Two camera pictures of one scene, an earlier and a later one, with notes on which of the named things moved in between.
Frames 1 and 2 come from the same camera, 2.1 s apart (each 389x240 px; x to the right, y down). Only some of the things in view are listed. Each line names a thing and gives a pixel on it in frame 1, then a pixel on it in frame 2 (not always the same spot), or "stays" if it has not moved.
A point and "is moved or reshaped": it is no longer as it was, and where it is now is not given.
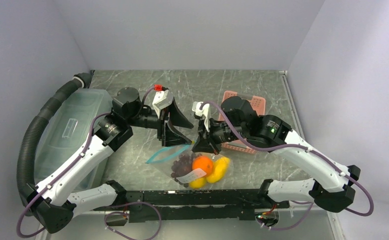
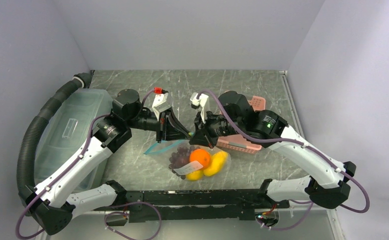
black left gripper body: x=146 y=118 stays
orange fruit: x=204 y=163 is moved or reshaped
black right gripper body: x=221 y=132 stays
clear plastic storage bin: x=64 y=125 stays
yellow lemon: x=199 y=183 to x=195 y=176
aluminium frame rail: x=294 y=107 stays
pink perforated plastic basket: x=258 y=105 stays
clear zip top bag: x=192 y=167 is moved or reshaped
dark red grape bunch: x=184 y=165 to x=180 y=158
